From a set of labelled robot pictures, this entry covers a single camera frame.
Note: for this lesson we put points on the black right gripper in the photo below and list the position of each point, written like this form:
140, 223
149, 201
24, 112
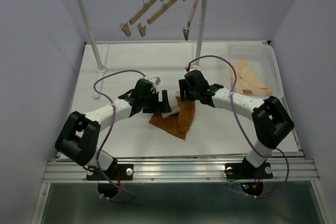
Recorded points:
183, 87

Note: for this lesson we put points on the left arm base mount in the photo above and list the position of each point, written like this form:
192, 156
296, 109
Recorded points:
110, 182

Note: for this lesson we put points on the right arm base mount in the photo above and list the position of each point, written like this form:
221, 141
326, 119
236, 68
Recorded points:
251, 178

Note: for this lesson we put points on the wooden clip hanger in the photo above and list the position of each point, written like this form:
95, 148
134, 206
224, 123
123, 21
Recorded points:
136, 16
159, 12
186, 29

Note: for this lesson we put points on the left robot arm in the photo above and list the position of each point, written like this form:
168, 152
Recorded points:
78, 139

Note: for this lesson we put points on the brown underwear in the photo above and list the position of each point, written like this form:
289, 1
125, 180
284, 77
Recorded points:
177, 122

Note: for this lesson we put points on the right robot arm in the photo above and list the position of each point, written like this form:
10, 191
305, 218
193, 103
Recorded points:
271, 121

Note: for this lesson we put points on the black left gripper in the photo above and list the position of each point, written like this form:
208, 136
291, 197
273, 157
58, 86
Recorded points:
159, 107

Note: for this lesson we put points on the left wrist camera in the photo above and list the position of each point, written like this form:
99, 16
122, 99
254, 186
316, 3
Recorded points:
155, 81

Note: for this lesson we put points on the white plastic laundry basket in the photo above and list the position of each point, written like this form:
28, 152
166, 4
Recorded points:
263, 60

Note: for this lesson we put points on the aluminium rail frame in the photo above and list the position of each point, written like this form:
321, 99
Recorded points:
209, 169

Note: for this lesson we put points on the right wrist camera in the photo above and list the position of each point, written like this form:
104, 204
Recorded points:
192, 67

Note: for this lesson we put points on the cream underwear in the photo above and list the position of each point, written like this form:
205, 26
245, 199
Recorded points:
248, 82

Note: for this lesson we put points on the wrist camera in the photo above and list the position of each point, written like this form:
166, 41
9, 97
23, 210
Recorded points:
155, 81
192, 67

